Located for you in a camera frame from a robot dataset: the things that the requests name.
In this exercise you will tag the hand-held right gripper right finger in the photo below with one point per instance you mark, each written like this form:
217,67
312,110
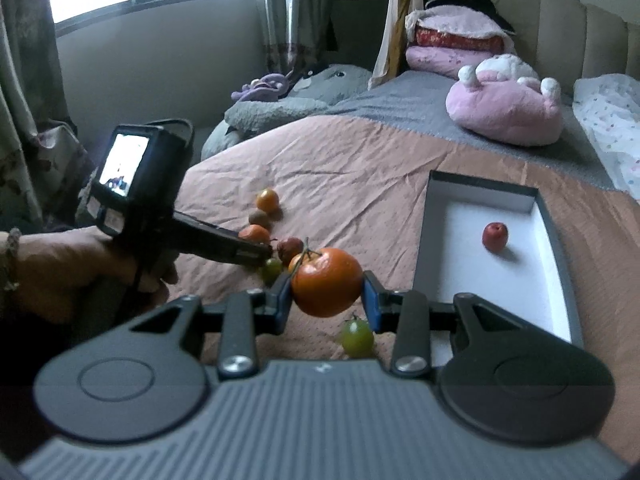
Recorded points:
371,305

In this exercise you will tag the yellow and white hanging cloth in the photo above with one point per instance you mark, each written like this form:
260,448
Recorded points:
395,25

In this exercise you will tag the floral curtain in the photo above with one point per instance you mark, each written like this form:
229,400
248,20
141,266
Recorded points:
295,10
25,85

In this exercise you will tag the pink plush toy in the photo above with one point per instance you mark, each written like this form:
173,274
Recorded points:
500,105

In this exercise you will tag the grey box with white inside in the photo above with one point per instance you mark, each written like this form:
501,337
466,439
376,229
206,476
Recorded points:
480,270

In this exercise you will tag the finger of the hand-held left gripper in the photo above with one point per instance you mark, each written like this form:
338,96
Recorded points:
235,247

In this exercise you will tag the large green tomato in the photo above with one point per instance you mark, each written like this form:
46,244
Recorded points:
357,337

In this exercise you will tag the floral cloth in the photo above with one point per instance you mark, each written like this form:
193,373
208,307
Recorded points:
55,160

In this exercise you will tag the grey blanket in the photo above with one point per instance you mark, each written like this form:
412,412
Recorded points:
410,100

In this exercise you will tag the orange tangerine with stem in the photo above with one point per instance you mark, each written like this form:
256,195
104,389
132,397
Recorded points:
327,282

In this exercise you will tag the dark wardrobe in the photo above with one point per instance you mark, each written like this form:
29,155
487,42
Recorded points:
355,10

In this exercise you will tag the red patterned pillow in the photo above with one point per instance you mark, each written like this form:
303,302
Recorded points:
450,39

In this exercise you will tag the brown kiwi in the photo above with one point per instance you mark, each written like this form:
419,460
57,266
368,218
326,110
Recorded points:
260,218

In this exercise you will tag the red round fruit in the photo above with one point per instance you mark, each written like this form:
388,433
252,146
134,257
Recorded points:
495,236

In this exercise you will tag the large grey plush toy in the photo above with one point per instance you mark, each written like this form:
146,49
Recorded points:
280,105

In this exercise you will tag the purple plush toy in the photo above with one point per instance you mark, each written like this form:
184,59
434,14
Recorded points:
265,85

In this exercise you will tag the pink pillow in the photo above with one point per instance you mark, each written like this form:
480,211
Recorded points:
432,57

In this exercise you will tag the small green tomato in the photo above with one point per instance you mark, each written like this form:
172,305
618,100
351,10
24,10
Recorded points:
271,270

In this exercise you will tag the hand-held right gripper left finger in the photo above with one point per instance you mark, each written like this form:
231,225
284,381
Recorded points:
283,302

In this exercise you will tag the pink-brown bedspread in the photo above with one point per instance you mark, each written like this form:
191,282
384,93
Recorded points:
350,175

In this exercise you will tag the dark red fruit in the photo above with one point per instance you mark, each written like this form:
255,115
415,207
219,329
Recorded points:
290,250

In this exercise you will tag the beige padded headboard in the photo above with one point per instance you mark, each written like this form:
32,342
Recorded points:
575,25

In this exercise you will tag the white dotted pillow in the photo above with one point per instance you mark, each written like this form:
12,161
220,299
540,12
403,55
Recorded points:
610,110

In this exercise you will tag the person's left hand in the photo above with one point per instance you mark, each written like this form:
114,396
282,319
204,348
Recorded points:
75,270

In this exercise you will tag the small orange tangerine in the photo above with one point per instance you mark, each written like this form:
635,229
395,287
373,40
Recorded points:
267,200

